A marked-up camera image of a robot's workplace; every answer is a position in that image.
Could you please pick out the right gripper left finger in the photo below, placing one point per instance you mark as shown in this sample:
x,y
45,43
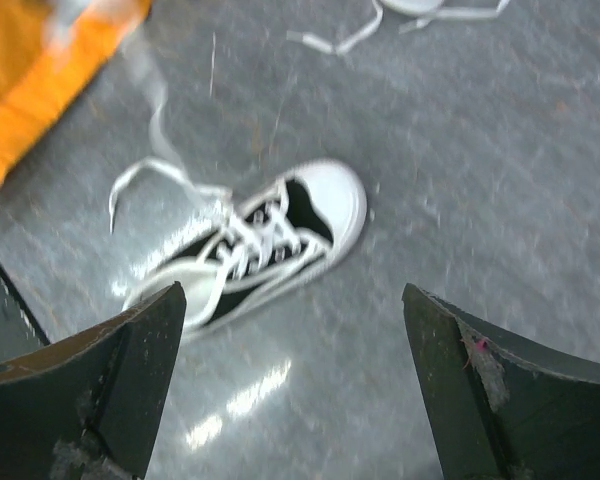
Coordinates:
x,y
90,406

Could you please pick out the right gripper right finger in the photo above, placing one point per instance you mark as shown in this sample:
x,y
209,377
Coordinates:
x,y
501,406

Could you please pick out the orange cartoon mouse cloth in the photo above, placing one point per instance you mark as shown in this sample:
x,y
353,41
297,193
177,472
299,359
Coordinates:
x,y
49,52

